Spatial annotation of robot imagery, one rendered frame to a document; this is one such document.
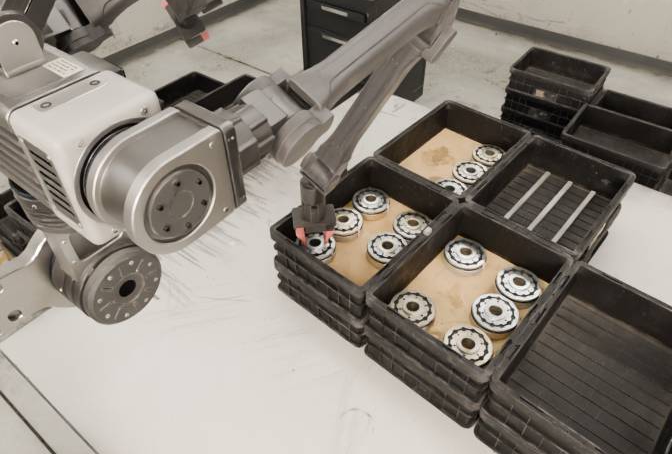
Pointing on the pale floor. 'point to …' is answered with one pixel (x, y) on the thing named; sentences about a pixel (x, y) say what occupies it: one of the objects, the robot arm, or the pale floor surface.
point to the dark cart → (355, 13)
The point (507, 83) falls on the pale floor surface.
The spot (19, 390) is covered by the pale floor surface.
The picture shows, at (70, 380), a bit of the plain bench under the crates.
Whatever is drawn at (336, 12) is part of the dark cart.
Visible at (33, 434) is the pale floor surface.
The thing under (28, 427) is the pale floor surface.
